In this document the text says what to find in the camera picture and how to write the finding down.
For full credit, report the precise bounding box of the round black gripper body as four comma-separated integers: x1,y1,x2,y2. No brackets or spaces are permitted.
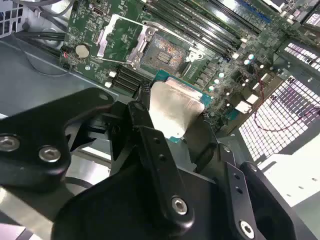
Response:
51,162,236,240

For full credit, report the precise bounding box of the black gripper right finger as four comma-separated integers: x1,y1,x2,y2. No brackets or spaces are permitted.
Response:
186,112,312,240

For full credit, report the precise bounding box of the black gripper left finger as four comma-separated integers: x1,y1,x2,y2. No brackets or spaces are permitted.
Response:
0,84,195,235

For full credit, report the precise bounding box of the silver topped CPU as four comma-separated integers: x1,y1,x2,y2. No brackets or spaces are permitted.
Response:
149,70,215,145

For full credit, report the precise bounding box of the metal socket cover frame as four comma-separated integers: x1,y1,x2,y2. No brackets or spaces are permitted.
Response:
91,12,157,70

